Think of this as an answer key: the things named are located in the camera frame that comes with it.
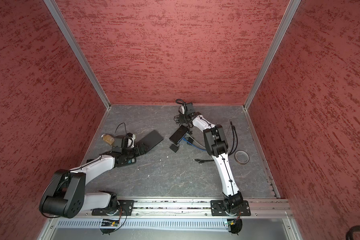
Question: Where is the black calculator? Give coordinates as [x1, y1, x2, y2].
[119, 158, 136, 167]

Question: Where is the aluminium left corner post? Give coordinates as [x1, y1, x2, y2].
[44, 0, 112, 111]

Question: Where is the blue ethernet cable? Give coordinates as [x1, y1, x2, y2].
[182, 136, 207, 151]

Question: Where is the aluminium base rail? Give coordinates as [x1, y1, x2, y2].
[49, 196, 295, 220]

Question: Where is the brown tape roll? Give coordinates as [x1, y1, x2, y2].
[234, 150, 250, 165]

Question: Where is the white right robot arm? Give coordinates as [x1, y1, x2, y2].
[176, 99, 244, 215]

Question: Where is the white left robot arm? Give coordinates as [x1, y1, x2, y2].
[39, 133, 149, 219]

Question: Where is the black network switch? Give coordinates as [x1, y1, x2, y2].
[169, 126, 189, 145]
[137, 130, 164, 153]

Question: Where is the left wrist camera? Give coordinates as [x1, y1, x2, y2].
[126, 133, 136, 148]

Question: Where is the black cable bottom right corner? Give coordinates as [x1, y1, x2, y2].
[345, 224, 360, 240]

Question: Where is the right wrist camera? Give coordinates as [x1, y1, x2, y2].
[179, 106, 187, 115]

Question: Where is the glass jar with brown contents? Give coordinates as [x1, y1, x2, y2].
[101, 134, 115, 146]

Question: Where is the aluminium corner post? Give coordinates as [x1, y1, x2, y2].
[244, 0, 301, 111]
[44, 0, 112, 111]

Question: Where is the aluminium right corner post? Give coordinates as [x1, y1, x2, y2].
[244, 0, 301, 111]

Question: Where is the black power adapter near switch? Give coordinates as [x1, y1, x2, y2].
[170, 144, 179, 153]

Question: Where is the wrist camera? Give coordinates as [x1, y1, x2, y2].
[179, 106, 187, 115]
[126, 133, 136, 148]

